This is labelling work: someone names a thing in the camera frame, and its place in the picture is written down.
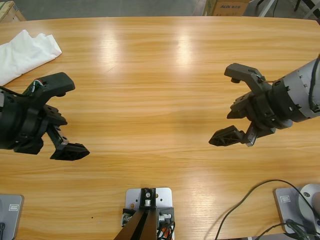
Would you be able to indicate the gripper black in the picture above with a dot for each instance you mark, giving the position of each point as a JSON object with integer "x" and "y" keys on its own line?
{"x": 265, "y": 110}
{"x": 25, "y": 125}

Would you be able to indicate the white t-shirt with black logo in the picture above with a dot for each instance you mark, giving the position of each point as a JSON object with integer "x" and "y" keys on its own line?
{"x": 22, "y": 55}

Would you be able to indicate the AUX cardboard box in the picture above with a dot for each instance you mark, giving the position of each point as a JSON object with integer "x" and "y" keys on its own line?
{"x": 230, "y": 10}

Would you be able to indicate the patterned cardboard box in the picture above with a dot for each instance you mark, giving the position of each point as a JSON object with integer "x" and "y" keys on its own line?
{"x": 208, "y": 8}

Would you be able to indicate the wooden crate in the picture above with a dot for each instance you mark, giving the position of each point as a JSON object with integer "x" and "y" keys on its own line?
{"x": 10, "y": 12}

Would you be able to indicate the wrist black camera bracket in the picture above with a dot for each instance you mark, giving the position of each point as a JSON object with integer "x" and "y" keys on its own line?
{"x": 50, "y": 85}
{"x": 246, "y": 75}

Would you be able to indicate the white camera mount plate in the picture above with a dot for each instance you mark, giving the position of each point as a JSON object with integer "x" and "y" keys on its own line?
{"x": 165, "y": 197}

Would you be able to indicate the black corner bracket with bolt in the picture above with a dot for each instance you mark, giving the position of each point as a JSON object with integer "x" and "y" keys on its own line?
{"x": 170, "y": 213}
{"x": 126, "y": 218}

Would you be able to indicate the arm grey base plate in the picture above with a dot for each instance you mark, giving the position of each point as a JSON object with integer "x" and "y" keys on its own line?
{"x": 285, "y": 210}
{"x": 10, "y": 225}

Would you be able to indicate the black plug at base plate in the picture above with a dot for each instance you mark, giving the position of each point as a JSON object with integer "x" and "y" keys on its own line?
{"x": 2, "y": 227}

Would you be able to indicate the dark camera post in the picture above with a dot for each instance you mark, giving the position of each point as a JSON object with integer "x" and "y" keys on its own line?
{"x": 145, "y": 225}

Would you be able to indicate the grey metal frame leg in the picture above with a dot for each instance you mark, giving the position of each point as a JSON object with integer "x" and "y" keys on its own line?
{"x": 268, "y": 7}

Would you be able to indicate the black metal frame leg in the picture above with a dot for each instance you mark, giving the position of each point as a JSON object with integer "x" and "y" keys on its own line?
{"x": 311, "y": 10}

